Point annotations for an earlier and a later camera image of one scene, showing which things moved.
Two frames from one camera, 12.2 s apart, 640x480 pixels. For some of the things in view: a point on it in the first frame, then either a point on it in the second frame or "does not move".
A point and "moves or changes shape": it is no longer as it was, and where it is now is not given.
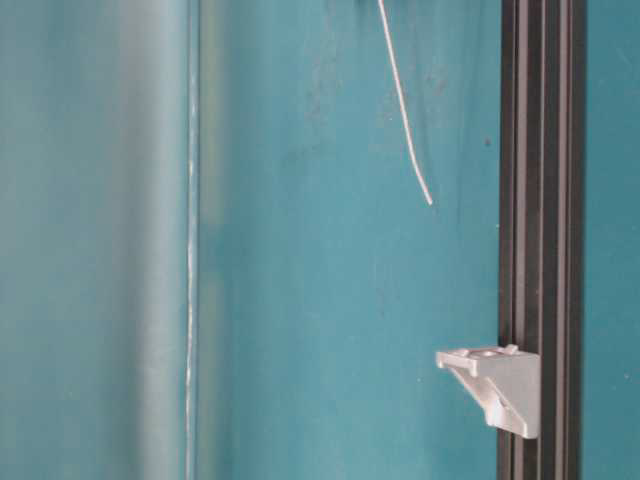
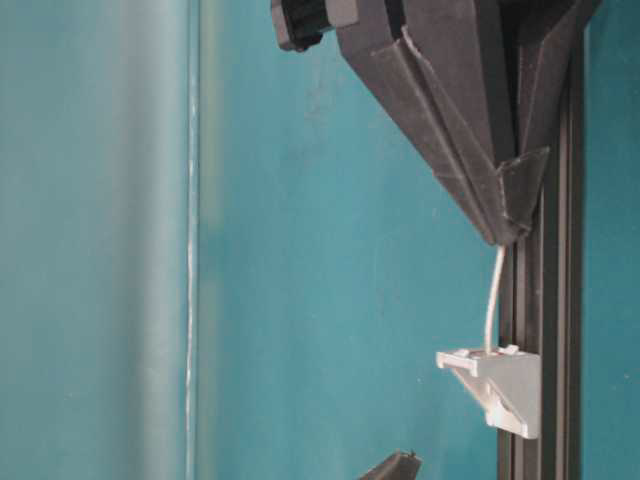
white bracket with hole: [505, 381] does not move
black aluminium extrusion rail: [543, 226] does not move
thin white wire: [383, 11] moves or changes shape
